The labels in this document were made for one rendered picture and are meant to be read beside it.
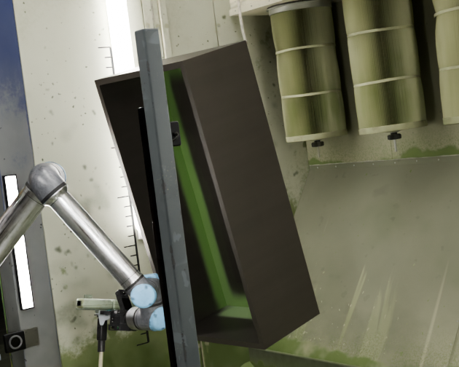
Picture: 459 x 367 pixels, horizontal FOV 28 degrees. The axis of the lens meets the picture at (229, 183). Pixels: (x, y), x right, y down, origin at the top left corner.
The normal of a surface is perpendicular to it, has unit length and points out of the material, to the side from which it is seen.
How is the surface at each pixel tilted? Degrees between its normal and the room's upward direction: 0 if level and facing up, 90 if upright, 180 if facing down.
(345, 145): 90
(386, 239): 57
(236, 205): 90
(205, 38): 90
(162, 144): 90
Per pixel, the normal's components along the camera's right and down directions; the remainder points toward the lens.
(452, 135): -0.80, 0.13
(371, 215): -0.74, -0.43
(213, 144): 0.67, -0.04
